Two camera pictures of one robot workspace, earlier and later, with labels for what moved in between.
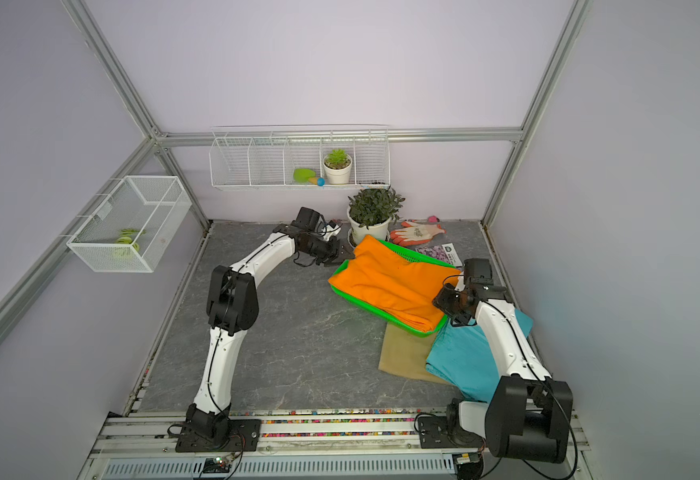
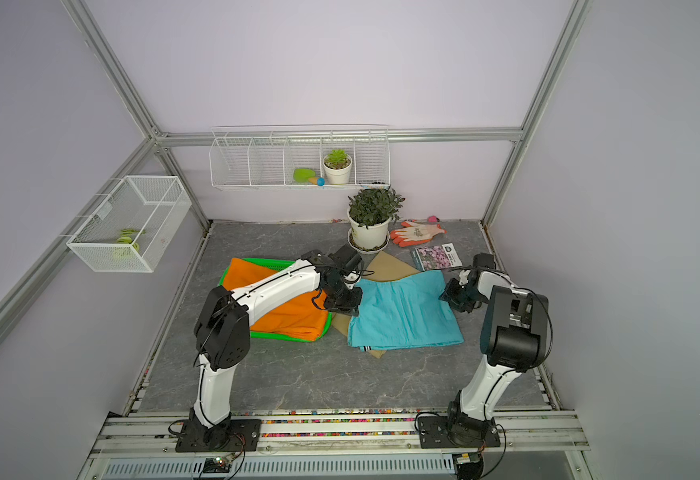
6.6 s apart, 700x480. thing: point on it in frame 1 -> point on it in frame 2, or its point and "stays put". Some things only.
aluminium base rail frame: x=307 y=447 stays put
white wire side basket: x=127 y=231 stays put
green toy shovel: x=307 y=175 stays put
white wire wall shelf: x=300 y=157 stays put
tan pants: x=404 y=354 -> x=385 y=267
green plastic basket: x=407 y=258 -> x=301 y=320
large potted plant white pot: x=370 y=212 stays put
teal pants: x=462 y=358 -> x=406 y=313
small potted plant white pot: x=338 y=167 stays put
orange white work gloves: x=412 y=233 stays put
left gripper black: x=335 y=253 -> x=352 y=307
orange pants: x=403 y=289 -> x=303 y=320
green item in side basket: x=127 y=236 stays put
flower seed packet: x=445 y=253 stays put
